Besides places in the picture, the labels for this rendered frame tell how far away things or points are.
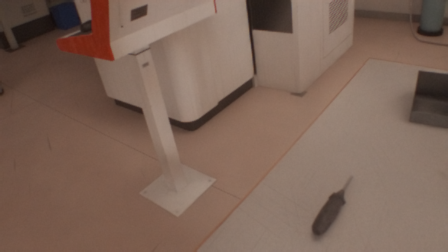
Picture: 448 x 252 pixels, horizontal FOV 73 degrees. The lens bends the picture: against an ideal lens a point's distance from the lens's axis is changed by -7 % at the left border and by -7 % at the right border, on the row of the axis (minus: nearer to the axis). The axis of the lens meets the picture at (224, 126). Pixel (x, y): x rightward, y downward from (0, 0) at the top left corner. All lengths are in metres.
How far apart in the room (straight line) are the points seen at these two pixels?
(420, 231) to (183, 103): 2.02
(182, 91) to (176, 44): 0.35
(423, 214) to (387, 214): 0.07
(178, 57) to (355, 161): 1.72
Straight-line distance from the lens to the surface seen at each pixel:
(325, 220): 0.62
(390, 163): 0.79
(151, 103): 1.73
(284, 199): 0.69
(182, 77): 2.36
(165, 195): 2.10
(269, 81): 3.06
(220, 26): 2.61
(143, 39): 1.26
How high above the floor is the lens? 1.41
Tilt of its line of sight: 33 degrees down
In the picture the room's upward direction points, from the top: 10 degrees counter-clockwise
